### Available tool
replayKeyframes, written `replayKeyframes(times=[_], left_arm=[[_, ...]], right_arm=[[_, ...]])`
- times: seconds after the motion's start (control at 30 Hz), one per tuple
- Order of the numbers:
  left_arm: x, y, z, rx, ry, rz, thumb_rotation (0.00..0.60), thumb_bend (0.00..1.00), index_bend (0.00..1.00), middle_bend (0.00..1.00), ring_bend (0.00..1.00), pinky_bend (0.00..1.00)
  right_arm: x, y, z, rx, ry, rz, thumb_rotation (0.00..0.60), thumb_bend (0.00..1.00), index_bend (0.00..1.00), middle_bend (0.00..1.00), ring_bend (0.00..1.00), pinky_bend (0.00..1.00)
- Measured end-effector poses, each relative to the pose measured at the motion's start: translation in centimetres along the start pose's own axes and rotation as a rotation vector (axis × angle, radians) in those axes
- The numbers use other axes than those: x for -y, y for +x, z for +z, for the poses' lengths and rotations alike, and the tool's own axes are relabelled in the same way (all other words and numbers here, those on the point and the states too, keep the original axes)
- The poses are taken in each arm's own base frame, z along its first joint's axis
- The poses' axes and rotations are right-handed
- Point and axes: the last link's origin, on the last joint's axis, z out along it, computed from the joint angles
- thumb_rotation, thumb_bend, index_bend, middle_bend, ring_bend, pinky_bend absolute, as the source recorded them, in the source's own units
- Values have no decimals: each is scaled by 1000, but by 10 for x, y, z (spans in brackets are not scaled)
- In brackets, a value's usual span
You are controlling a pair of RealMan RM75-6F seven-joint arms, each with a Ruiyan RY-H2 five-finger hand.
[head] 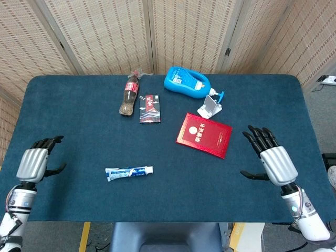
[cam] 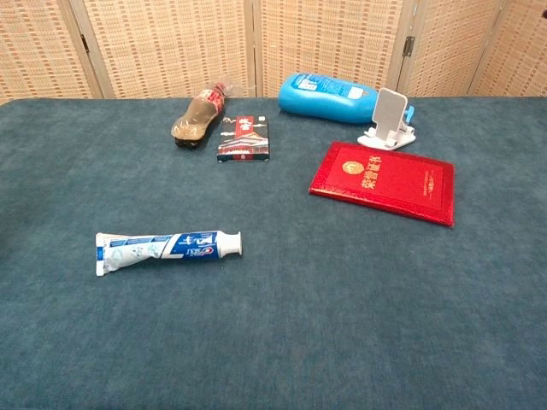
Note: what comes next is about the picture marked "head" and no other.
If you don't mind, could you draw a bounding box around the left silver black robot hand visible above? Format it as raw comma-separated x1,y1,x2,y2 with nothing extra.
16,135,67,184

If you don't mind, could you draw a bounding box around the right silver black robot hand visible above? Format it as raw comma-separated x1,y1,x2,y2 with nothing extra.
240,125,299,186

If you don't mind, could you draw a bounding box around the blue white toothpaste tube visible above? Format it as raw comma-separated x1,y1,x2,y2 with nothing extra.
104,165,148,182

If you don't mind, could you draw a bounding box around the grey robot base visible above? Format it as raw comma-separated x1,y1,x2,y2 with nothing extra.
109,222,224,252

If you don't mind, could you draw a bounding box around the black box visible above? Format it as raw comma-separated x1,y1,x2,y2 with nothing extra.
321,153,336,174

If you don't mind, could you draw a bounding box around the white shoe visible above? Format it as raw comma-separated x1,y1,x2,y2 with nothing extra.
327,165,336,190

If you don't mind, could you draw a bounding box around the dark teal table mat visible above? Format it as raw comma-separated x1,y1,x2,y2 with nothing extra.
0,74,328,224

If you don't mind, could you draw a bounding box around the red certificate booklet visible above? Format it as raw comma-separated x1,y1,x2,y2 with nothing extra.
175,112,233,160

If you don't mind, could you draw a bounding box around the yellow white cardboard box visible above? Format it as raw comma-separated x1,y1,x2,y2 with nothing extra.
227,222,266,252

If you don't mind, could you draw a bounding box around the white folding phone stand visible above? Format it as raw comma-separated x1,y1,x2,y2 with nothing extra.
196,94,223,119

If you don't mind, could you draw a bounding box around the white power strip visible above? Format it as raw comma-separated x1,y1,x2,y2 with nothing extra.
316,75,336,86

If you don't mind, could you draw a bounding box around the cola bottle with red label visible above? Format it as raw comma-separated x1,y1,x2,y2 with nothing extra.
119,67,144,117

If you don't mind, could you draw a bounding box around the blue pump detergent bottle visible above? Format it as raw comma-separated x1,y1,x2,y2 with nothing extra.
163,66,225,102

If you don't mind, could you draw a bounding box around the beige woven folding screen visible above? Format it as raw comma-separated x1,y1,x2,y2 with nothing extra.
0,0,336,169

